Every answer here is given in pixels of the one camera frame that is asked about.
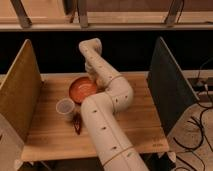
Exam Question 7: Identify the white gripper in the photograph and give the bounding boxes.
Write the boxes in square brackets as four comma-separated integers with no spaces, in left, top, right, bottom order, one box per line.
[85,62,98,83]

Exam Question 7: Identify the orange ceramic bowl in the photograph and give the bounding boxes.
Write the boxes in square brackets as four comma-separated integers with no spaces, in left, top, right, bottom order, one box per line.
[69,77,97,104]

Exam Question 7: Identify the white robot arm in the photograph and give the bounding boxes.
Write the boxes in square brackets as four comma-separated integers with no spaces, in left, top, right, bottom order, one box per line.
[79,38,149,171]

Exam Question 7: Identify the clear plastic cup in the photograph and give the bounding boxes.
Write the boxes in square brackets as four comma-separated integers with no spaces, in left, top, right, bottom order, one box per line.
[56,98,75,121]

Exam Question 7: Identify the dark red pepper toy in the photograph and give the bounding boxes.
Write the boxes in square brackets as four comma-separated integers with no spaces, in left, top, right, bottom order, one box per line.
[73,113,82,134]

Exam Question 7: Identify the left wooden side panel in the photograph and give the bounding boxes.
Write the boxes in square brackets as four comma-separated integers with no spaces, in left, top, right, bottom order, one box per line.
[0,39,42,141]

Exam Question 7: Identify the right dark side panel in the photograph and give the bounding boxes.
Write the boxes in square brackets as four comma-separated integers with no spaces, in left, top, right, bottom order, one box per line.
[147,37,199,135]

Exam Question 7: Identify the wooden shelf with brackets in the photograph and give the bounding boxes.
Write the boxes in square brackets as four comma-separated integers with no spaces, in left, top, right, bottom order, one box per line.
[0,0,213,32]

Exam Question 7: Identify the black floor cables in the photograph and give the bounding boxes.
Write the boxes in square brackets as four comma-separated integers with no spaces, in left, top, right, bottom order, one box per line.
[173,56,213,171]

